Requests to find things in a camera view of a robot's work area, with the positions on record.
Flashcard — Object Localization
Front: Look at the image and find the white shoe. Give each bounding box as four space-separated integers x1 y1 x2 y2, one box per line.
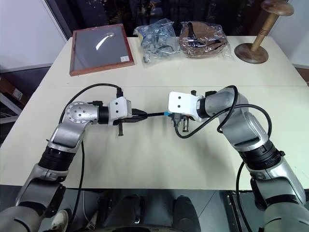
50 209 70 232

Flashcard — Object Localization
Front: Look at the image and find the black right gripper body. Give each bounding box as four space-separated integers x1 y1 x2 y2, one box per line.
169 112 196 122

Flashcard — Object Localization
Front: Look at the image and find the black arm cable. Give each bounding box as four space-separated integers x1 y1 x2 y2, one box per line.
172 85 273 232
58 83 124 232

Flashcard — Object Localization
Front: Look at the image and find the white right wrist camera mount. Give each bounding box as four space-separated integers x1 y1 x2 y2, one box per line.
168 91 206 122

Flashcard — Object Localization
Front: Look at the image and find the cardboard box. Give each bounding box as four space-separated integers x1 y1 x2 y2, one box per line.
0 76 28 105

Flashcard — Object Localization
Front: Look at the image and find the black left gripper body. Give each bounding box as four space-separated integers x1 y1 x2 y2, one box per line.
114 108 136 139

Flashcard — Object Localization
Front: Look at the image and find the clear bag of metal hardware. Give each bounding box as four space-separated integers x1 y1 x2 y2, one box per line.
133 19 181 69

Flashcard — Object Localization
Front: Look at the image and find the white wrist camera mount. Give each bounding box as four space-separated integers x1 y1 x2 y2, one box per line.
107 96 133 127
168 91 206 122

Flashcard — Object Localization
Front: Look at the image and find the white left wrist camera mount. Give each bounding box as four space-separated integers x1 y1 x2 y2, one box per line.
107 96 133 127

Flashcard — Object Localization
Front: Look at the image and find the dark rounded shape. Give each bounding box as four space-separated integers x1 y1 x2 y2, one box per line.
115 193 146 228
173 195 197 228

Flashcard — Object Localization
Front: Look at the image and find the black metal plate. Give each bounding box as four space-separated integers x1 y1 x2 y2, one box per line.
222 190 242 232

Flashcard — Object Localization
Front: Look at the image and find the wooden pedestal stand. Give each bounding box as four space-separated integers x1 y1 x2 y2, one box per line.
234 0 295 64

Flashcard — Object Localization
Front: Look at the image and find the clear bag with brown item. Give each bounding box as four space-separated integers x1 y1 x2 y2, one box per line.
179 21 237 61

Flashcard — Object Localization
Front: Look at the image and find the thin white cable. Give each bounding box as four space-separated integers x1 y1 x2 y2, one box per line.
81 189 98 222

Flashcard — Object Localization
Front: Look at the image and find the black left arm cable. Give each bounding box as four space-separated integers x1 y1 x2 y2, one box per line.
58 83 124 232

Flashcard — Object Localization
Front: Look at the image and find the wooden framed glass picture frame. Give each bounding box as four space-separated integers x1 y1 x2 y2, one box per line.
69 23 135 77

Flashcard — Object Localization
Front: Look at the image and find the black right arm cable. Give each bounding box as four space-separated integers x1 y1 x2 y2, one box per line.
172 85 273 232

